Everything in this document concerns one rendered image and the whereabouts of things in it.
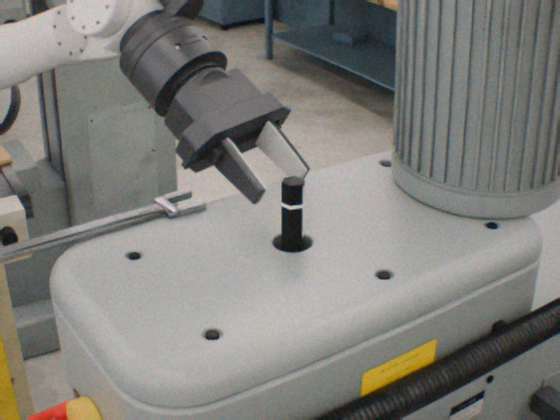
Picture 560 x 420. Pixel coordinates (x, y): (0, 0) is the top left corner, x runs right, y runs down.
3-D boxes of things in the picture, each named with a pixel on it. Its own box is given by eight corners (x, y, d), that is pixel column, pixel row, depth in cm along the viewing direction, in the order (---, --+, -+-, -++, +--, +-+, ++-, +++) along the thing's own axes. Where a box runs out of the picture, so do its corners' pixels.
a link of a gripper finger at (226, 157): (257, 206, 79) (215, 158, 81) (270, 184, 77) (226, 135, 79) (244, 213, 78) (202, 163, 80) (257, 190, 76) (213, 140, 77)
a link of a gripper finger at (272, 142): (308, 166, 80) (265, 120, 82) (294, 188, 82) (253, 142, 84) (319, 161, 81) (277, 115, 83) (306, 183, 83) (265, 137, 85)
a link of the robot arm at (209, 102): (268, 153, 89) (198, 77, 92) (304, 89, 82) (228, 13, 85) (174, 195, 81) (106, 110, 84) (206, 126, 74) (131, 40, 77)
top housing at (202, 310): (163, 537, 69) (144, 398, 61) (52, 374, 88) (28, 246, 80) (539, 349, 91) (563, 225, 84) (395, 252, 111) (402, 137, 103)
